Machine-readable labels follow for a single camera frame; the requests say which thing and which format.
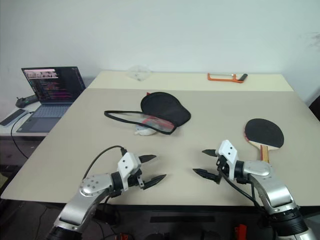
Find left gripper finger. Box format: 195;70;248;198
138;154;158;164
143;174;168;190

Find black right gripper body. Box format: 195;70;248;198
214;154;236;185

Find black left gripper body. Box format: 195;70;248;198
127;159;147;191

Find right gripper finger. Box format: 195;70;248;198
192;168;219;183
201;149;218;159

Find black rubber table tennis paddle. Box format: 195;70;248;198
242;118;285;164

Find black clear-sided paddle case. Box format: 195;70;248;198
104;91;192;136

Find red object under table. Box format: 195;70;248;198
234;224;247;240

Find clear plastic bag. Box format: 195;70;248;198
127;64;152;82

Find dark chair back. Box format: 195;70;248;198
308;96;320;121

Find open grey laptop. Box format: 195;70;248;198
15;66;87;134

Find black handheld controller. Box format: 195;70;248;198
15;94;40;109

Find black smartphone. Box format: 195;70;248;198
0;108;27;127

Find white side table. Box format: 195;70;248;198
0;74;100;173

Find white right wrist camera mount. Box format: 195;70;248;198
215;139;238;180

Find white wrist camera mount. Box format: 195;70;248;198
215;139;238;180
117;152;141;191

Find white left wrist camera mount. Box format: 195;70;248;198
117;152;141;191

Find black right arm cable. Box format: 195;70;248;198
216;159;266;216

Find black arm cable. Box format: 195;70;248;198
81;145;129;181
216;159;266;216

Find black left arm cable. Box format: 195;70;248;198
81;145;129;181

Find orange hacksaw with black handle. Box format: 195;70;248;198
206;72;249;84

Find black laptop power cable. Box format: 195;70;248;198
10;111;34;160

